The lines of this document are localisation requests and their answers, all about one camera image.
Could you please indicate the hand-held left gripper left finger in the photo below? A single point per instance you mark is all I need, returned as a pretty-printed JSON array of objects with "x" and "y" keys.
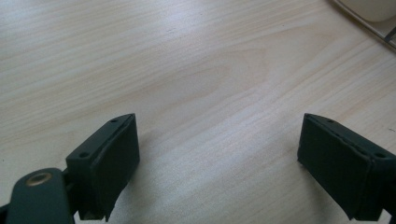
[{"x": 106, "y": 165}]

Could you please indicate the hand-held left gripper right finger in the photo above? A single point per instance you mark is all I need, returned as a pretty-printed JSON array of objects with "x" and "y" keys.
[{"x": 342, "y": 168}]

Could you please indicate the cream white container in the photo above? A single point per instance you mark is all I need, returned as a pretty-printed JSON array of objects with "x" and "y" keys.
[{"x": 370, "y": 8}]

